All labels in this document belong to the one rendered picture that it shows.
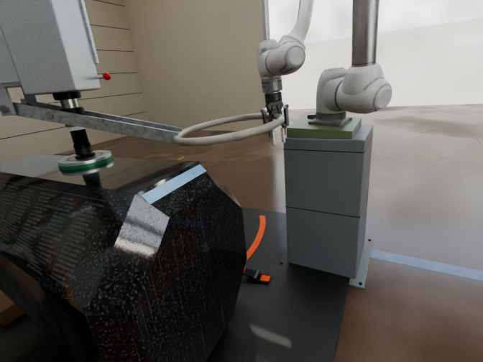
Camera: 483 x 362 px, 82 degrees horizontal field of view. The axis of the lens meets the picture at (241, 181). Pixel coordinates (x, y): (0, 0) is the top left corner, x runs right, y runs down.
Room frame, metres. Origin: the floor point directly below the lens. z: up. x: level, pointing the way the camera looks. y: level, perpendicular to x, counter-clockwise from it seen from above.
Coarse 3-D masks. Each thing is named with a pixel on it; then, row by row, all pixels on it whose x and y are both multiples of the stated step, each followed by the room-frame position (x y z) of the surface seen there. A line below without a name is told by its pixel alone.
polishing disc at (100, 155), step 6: (102, 150) 1.31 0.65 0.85; (72, 156) 1.24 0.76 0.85; (96, 156) 1.20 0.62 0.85; (102, 156) 1.18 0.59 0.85; (108, 156) 1.20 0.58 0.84; (60, 162) 1.14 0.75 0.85; (66, 162) 1.13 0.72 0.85; (72, 162) 1.12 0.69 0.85; (78, 162) 1.11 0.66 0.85; (84, 162) 1.12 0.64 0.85; (90, 162) 1.13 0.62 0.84
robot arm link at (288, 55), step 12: (300, 0) 1.27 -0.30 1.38; (312, 0) 1.26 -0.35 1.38; (300, 12) 1.20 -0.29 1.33; (312, 12) 1.23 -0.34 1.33; (300, 24) 1.15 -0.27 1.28; (288, 36) 1.13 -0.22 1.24; (300, 36) 1.14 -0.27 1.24; (276, 48) 1.14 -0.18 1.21; (288, 48) 1.07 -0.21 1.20; (300, 48) 1.07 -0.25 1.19; (276, 60) 1.10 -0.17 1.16; (288, 60) 1.06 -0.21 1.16; (300, 60) 1.07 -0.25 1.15; (276, 72) 1.14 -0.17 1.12; (288, 72) 1.10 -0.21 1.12
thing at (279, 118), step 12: (216, 120) 1.44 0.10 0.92; (228, 120) 1.44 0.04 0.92; (240, 120) 1.43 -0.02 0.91; (276, 120) 1.09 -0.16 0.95; (180, 132) 1.25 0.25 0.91; (192, 132) 1.35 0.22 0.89; (240, 132) 0.99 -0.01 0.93; (252, 132) 1.00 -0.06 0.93; (264, 132) 1.03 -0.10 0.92; (180, 144) 1.08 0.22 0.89; (192, 144) 1.02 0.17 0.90; (204, 144) 1.00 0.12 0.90
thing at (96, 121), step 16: (16, 112) 1.15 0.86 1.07; (32, 112) 1.15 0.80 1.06; (48, 112) 1.14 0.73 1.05; (64, 112) 1.15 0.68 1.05; (96, 112) 1.27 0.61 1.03; (96, 128) 1.15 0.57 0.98; (112, 128) 1.16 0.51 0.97; (128, 128) 1.16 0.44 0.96; (144, 128) 1.16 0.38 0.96; (160, 128) 1.27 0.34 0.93; (176, 128) 1.27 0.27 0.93
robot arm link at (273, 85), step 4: (264, 80) 1.26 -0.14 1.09; (268, 80) 1.25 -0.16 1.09; (272, 80) 1.25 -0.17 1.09; (276, 80) 1.25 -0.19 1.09; (280, 80) 1.27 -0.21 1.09; (264, 84) 1.26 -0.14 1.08; (268, 84) 1.25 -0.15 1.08; (272, 84) 1.25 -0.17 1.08; (276, 84) 1.25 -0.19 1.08; (280, 84) 1.26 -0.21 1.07; (264, 88) 1.27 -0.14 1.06; (268, 88) 1.25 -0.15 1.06; (272, 88) 1.25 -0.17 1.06; (276, 88) 1.25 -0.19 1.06; (280, 88) 1.26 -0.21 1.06; (264, 92) 1.27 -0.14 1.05; (268, 92) 1.26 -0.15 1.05; (272, 92) 1.26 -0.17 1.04; (276, 92) 1.26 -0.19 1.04
